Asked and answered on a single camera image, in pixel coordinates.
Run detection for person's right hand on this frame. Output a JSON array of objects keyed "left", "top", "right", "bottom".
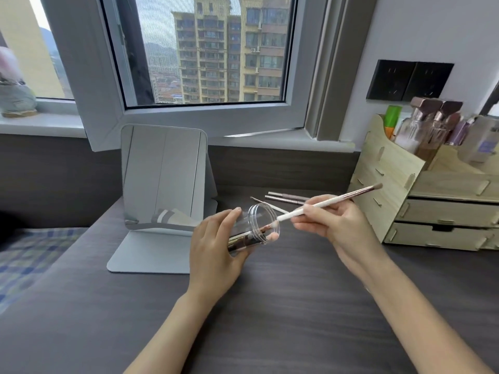
[{"left": 291, "top": 204, "right": 387, "bottom": 279}]

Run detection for person's left hand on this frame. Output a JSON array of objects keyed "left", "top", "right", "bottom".
[{"left": 189, "top": 208, "right": 258, "bottom": 304}]

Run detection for clear plastic jar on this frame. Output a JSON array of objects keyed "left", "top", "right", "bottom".
[{"left": 227, "top": 202, "right": 280, "bottom": 257}]

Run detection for white handled makeup brush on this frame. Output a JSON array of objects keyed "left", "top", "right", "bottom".
[{"left": 275, "top": 183, "right": 384, "bottom": 224}]

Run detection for person's right forearm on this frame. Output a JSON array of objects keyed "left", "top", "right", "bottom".
[{"left": 359, "top": 251, "right": 498, "bottom": 374}]

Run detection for person's left forearm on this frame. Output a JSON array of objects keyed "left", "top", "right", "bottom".
[{"left": 124, "top": 291, "right": 220, "bottom": 374}]

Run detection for rose gold makeup brush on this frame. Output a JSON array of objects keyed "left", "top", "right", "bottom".
[{"left": 228, "top": 221, "right": 280, "bottom": 250}]

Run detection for dark makeup pencil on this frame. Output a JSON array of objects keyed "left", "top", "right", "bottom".
[
  {"left": 264, "top": 195, "right": 308, "bottom": 205},
  {"left": 268, "top": 191, "right": 313, "bottom": 201}
]

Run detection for thin white makeup tool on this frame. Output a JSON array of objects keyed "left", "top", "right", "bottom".
[{"left": 249, "top": 196, "right": 290, "bottom": 215}]

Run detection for light wooden cosmetics organizer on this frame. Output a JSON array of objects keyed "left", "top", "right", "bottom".
[{"left": 347, "top": 113, "right": 499, "bottom": 252}]

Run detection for grey standing mirror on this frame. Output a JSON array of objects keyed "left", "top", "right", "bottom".
[{"left": 107, "top": 124, "right": 219, "bottom": 275}]

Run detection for light wooden drawer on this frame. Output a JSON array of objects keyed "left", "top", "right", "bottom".
[
  {"left": 384, "top": 221, "right": 494, "bottom": 252},
  {"left": 397, "top": 198, "right": 499, "bottom": 229}
]

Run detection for green and orange bottle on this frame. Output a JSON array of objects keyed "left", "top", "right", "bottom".
[{"left": 384, "top": 105, "right": 402, "bottom": 141}]

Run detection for clear bottle rose gold cap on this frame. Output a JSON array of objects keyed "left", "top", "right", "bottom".
[
  {"left": 394, "top": 97, "right": 443, "bottom": 153},
  {"left": 415, "top": 100, "right": 464, "bottom": 170}
]

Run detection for small purple bottle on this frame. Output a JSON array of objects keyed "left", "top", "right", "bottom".
[{"left": 444, "top": 116, "right": 478, "bottom": 147}]

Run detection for tall apartment building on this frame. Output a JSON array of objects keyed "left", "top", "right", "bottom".
[{"left": 171, "top": 0, "right": 294, "bottom": 105}]

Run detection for white cosmetic bottle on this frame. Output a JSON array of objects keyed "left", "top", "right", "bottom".
[{"left": 458, "top": 115, "right": 499, "bottom": 166}]

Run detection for blue plaid bed sheet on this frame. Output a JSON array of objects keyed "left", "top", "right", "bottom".
[{"left": 0, "top": 227, "right": 89, "bottom": 315}]

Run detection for open grey window sash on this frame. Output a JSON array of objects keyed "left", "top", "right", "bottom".
[{"left": 39, "top": 0, "right": 337, "bottom": 152}]

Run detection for pink and grey plush toy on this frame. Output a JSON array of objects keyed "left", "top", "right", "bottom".
[{"left": 0, "top": 46, "right": 39, "bottom": 118}]

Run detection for grey window frame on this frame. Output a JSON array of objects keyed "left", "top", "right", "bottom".
[{"left": 304, "top": 0, "right": 379, "bottom": 143}]

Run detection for black wall socket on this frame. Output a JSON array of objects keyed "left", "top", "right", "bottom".
[
  {"left": 366, "top": 59, "right": 417, "bottom": 101},
  {"left": 402, "top": 62, "right": 455, "bottom": 102}
]

